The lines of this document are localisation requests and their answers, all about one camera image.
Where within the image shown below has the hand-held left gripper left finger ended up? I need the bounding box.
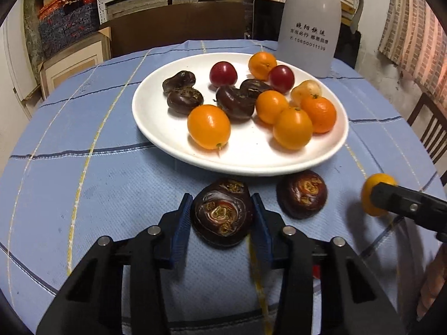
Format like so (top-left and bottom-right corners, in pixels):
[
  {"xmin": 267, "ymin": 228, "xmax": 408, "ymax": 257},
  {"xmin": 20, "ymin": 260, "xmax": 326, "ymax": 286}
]
[{"xmin": 35, "ymin": 193, "xmax": 194, "ymax": 335}]

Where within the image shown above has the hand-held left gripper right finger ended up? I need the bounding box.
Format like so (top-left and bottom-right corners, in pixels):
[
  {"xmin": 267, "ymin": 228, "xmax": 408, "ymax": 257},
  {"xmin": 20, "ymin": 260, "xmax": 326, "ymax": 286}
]
[{"xmin": 251, "ymin": 193, "xmax": 407, "ymax": 335}]

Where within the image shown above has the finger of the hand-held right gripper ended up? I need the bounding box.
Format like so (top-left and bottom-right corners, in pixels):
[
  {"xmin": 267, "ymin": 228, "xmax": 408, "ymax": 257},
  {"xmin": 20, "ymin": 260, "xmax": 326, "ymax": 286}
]
[{"xmin": 370, "ymin": 182, "xmax": 447, "ymax": 243}]

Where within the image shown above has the small orange kumquat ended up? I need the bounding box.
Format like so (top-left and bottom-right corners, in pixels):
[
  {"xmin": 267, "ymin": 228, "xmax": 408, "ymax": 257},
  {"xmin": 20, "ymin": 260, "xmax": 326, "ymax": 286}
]
[
  {"xmin": 273, "ymin": 107, "xmax": 313, "ymax": 150},
  {"xmin": 248, "ymin": 52, "xmax": 277, "ymax": 81},
  {"xmin": 256, "ymin": 90, "xmax": 290, "ymax": 125},
  {"xmin": 361, "ymin": 173, "xmax": 399, "ymax": 217}
]

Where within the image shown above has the white oval plate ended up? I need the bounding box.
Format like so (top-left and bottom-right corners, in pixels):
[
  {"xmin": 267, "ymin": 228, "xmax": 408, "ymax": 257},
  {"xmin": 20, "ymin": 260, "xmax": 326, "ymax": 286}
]
[{"xmin": 132, "ymin": 52, "xmax": 350, "ymax": 177}]

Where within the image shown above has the large yellow-orange kumquat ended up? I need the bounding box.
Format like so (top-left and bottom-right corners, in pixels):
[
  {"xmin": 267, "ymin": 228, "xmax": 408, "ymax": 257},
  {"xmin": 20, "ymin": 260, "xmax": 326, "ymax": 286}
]
[{"xmin": 187, "ymin": 105, "xmax": 232, "ymax": 150}]

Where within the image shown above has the orange mandarin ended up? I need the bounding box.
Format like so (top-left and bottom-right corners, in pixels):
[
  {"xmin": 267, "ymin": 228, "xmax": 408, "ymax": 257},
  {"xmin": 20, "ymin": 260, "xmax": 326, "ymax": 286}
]
[{"xmin": 300, "ymin": 94, "xmax": 337, "ymax": 134}]

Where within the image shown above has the fibrous water chestnut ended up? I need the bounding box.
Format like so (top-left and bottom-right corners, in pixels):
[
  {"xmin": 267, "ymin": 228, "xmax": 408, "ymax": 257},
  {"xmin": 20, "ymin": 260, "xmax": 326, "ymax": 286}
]
[{"xmin": 167, "ymin": 88, "xmax": 204, "ymax": 116}]

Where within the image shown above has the pale yellow striped fruit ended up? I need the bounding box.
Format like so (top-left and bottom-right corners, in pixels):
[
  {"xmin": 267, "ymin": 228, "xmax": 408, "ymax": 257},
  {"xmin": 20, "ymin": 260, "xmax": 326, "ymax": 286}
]
[{"xmin": 291, "ymin": 80, "xmax": 322, "ymax": 107}]

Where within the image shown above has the dark red cherry tomato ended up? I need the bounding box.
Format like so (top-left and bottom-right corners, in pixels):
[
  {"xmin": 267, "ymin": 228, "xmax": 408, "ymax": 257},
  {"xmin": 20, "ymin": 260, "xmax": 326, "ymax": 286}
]
[
  {"xmin": 268, "ymin": 65, "xmax": 295, "ymax": 93},
  {"xmin": 210, "ymin": 61, "xmax": 238, "ymax": 87}
]

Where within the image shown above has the person's right forearm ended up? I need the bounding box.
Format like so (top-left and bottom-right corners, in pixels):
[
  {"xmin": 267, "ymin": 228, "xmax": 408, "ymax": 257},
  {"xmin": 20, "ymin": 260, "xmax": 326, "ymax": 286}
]
[{"xmin": 415, "ymin": 248, "xmax": 447, "ymax": 322}]

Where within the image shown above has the wooden chair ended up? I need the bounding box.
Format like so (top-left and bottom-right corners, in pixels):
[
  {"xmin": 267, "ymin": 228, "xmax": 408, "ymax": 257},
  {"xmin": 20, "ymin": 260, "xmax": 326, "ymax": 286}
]
[{"xmin": 407, "ymin": 92, "xmax": 447, "ymax": 185}]

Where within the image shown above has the blue checked tablecloth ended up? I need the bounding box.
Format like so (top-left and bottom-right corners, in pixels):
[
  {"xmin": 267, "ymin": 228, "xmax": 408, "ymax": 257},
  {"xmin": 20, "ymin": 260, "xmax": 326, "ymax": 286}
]
[{"xmin": 0, "ymin": 38, "xmax": 447, "ymax": 335}]

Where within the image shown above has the brick pattern sheet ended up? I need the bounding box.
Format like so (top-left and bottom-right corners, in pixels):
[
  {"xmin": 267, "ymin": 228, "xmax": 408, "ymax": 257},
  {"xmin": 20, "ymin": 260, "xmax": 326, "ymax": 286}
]
[{"xmin": 379, "ymin": 0, "xmax": 447, "ymax": 98}]

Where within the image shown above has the framed cardboard box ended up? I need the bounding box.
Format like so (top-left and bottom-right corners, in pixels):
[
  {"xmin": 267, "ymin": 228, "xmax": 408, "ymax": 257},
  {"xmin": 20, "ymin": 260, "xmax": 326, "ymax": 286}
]
[{"xmin": 38, "ymin": 26, "xmax": 112, "ymax": 100}]

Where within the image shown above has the dark brown board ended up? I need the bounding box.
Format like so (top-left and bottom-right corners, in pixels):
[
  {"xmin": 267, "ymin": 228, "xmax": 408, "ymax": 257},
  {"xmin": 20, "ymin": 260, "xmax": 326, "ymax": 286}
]
[{"xmin": 99, "ymin": 2, "xmax": 252, "ymax": 58}]

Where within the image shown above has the white curved tube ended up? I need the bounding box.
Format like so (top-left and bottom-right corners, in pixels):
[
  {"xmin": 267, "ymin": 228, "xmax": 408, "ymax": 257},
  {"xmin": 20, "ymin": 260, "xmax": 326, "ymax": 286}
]
[{"xmin": 349, "ymin": 0, "xmax": 366, "ymax": 34}]

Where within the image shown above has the black framed panel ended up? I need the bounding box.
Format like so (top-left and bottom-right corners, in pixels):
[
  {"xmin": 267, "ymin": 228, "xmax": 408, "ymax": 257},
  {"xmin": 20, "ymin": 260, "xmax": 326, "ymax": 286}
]
[{"xmin": 252, "ymin": 0, "xmax": 287, "ymax": 40}]

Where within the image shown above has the white thermos jug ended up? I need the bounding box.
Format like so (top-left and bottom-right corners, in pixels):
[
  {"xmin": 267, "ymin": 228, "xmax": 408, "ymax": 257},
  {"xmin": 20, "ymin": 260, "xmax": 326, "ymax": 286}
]
[{"xmin": 277, "ymin": 0, "xmax": 341, "ymax": 77}]

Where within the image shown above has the stack of patterned fabric boxes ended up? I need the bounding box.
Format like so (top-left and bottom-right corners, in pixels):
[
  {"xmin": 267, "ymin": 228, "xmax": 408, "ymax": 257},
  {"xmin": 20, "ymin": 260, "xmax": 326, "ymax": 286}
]
[{"xmin": 37, "ymin": 0, "xmax": 102, "ymax": 60}]

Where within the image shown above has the grey-green textured slab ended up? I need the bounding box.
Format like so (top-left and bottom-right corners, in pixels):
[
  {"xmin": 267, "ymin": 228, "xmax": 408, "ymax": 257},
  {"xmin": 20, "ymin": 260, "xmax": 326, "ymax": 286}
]
[{"xmin": 23, "ymin": 0, "xmax": 46, "ymax": 63}]

